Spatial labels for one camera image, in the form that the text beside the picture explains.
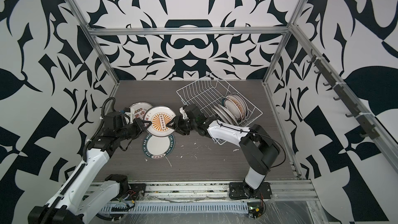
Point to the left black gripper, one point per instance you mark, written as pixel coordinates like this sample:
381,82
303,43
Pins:
140,126

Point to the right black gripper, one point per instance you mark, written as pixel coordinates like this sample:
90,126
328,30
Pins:
177,123

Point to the row plate hao shi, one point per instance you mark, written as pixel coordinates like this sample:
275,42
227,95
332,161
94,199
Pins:
158,147

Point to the white wire dish rack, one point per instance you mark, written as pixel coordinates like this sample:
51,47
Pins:
209,91

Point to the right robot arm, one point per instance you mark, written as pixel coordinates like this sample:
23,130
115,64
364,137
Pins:
259,149

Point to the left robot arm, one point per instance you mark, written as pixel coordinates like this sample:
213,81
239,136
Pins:
68,205

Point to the small circuit board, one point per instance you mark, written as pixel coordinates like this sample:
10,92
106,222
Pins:
256,209

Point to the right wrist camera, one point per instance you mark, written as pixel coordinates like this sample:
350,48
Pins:
183,113

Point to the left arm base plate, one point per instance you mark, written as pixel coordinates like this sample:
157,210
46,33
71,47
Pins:
132,191

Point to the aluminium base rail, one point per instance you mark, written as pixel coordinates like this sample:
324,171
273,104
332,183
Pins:
284,190

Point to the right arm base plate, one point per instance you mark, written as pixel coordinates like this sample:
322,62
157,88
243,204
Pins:
241,191

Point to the white slotted cable duct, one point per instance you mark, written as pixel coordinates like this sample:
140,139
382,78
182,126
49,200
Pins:
178,208

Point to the wall hook rail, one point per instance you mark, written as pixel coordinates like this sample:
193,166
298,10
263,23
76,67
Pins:
344,94

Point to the aluminium frame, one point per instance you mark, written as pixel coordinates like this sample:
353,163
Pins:
385,143

